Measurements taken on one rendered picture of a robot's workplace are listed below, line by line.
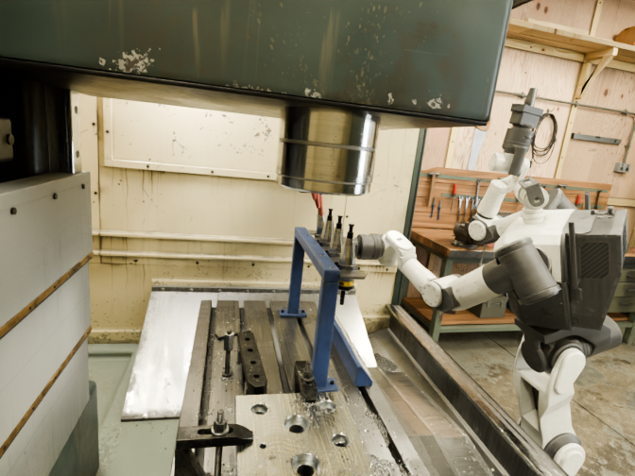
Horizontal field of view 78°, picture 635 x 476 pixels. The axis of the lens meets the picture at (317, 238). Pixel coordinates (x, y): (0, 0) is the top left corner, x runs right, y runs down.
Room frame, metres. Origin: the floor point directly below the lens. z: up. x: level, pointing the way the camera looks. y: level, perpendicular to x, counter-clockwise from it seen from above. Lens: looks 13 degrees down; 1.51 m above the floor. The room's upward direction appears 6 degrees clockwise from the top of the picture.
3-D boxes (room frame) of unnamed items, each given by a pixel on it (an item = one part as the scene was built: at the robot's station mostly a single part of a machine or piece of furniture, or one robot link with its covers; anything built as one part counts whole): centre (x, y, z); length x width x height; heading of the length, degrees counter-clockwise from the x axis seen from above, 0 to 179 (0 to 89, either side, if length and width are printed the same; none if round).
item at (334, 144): (0.66, 0.00, 1.50); 0.16 x 0.16 x 0.12
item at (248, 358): (0.92, 0.14, 0.93); 0.26 x 0.05 x 0.06; 18
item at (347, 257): (0.98, -0.08, 1.26); 0.04 x 0.04 x 0.07
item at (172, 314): (1.29, 0.15, 0.75); 0.89 x 0.70 x 0.26; 103
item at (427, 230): (3.41, -1.91, 0.71); 2.21 x 0.95 x 1.43; 106
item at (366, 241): (1.33, -0.13, 1.18); 0.13 x 0.12 x 0.10; 13
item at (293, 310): (1.34, 0.06, 1.05); 0.10 x 0.05 x 0.30; 103
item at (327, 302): (0.91, -0.04, 1.05); 0.10 x 0.05 x 0.30; 103
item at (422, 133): (1.80, -0.40, 1.40); 0.04 x 0.04 x 1.20; 13
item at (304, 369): (0.79, -0.01, 0.97); 0.13 x 0.03 x 0.15; 13
